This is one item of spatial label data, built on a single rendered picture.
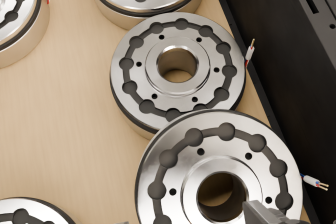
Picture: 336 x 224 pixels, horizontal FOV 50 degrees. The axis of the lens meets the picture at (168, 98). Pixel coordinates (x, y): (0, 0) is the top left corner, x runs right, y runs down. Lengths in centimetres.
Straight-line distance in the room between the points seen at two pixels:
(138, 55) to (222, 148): 10
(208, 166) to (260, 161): 3
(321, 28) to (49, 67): 21
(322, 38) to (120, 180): 17
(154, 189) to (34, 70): 16
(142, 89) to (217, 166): 8
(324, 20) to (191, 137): 10
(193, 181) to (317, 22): 11
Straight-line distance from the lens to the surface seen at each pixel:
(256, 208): 17
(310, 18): 22
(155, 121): 25
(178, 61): 29
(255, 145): 23
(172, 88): 26
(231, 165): 22
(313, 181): 23
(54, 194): 29
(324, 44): 21
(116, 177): 28
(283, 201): 24
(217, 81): 27
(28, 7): 32
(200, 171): 21
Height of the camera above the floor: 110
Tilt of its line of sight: 66 degrees down
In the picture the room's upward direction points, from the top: 3 degrees counter-clockwise
